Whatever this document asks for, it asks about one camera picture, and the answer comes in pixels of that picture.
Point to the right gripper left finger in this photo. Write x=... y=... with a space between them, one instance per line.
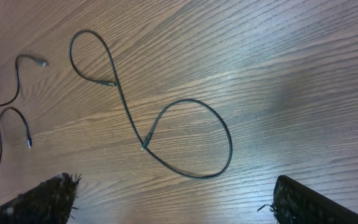
x=50 y=202

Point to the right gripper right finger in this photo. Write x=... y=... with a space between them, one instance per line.
x=295 y=203

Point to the black USB-C cable long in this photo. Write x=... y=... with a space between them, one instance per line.
x=145 y=143

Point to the black USB-C cable short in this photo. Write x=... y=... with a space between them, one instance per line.
x=42 y=63

